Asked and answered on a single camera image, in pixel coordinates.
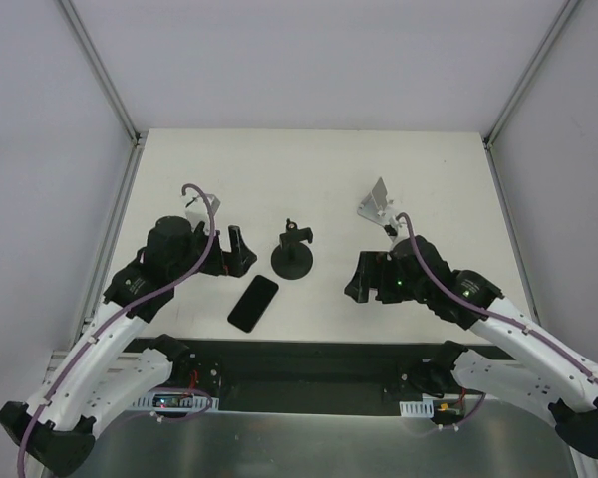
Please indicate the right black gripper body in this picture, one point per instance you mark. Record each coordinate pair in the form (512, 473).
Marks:
(375, 278)

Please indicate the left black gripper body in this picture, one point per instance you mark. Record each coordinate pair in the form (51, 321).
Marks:
(221, 256)

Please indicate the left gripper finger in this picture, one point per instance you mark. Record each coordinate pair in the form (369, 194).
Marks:
(245, 257)
(234, 234)

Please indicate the black round-base phone stand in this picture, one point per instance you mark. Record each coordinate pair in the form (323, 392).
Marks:
(292, 259)

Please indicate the black smartphone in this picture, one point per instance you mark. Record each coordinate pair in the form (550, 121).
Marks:
(253, 303)

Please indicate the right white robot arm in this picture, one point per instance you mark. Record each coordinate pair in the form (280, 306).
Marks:
(554, 382)

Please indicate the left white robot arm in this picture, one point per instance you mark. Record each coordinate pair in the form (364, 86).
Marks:
(59, 424)

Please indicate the silver folding phone stand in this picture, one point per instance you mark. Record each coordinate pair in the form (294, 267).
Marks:
(377, 207)

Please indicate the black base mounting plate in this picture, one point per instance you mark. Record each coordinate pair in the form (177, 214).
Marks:
(304, 378)

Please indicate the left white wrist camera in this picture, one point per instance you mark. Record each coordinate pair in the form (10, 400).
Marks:
(196, 212)

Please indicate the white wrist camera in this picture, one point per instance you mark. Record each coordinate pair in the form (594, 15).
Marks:
(395, 227)
(196, 212)

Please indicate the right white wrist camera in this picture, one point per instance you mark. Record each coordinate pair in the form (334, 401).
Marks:
(395, 227)

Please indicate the right white cable duct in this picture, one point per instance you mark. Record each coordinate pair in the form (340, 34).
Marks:
(417, 409)

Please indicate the white cable duct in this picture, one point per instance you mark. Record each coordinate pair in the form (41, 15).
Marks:
(417, 409)
(175, 402)

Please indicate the left white cable duct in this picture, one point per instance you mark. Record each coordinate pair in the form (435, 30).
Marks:
(175, 402)

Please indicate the left aluminium frame post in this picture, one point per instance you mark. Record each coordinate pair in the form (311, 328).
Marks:
(78, 28)

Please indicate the aluminium frame post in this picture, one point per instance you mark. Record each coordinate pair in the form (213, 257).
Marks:
(531, 70)
(78, 28)

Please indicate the right aluminium frame post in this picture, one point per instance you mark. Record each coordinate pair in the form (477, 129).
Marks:
(531, 70)

